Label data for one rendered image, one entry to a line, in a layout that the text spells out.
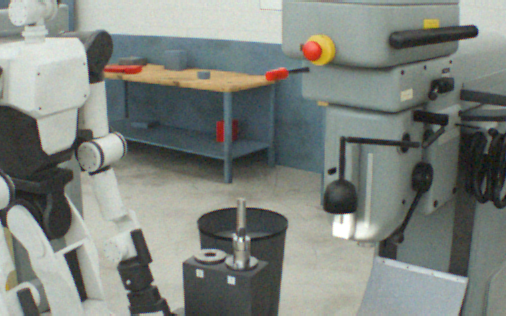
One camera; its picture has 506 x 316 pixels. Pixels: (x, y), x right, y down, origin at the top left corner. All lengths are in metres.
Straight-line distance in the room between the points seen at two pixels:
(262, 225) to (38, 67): 2.59
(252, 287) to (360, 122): 0.63
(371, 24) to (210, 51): 6.14
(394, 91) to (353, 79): 0.10
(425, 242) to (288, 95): 4.97
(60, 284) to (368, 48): 0.91
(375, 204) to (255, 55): 5.60
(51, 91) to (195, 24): 6.04
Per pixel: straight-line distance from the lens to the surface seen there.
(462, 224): 2.01
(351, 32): 1.39
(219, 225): 3.97
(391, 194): 1.58
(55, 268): 1.71
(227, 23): 7.32
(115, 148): 1.88
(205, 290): 2.04
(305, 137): 6.90
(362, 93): 1.50
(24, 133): 1.62
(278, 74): 1.46
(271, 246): 3.63
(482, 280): 2.09
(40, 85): 1.59
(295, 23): 1.46
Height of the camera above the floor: 1.92
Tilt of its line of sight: 15 degrees down
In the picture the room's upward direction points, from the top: straight up
